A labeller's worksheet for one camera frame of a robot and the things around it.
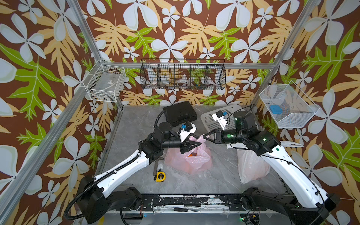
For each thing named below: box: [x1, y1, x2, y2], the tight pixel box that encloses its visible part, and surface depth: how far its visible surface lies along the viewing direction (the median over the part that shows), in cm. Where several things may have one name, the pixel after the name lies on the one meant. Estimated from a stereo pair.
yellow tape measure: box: [153, 168, 167, 183], surface depth 83 cm
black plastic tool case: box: [163, 100, 198, 128], surface depth 112 cm
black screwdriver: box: [173, 207, 202, 213], surface depth 74 cm
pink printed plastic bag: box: [164, 135, 213, 176], surface depth 70 cm
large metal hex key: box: [152, 157, 165, 177], surface depth 88 cm
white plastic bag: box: [237, 149, 271, 184], surface depth 80 cm
